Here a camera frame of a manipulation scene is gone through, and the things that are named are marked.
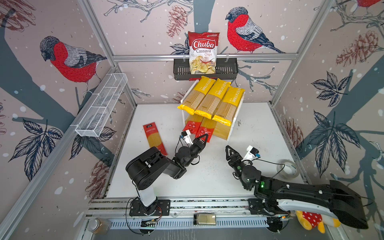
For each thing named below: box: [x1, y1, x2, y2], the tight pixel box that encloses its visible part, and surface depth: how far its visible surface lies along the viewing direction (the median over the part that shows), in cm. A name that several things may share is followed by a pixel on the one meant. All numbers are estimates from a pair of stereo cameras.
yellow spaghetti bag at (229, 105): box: [212, 85, 245, 127], surface depth 73 cm
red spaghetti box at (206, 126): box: [195, 117, 217, 143], surface depth 84 cm
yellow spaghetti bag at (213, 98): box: [194, 78, 231, 120], surface depth 77 cm
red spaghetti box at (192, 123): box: [182, 114, 204, 137], surface depth 87 cm
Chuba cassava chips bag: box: [188, 31, 220, 74], surface depth 87 cm
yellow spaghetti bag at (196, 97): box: [177, 76, 216, 116], surface depth 78 cm
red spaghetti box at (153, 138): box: [143, 122, 168, 156], surface depth 103 cm
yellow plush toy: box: [295, 210, 341, 234], surface depth 67 cm
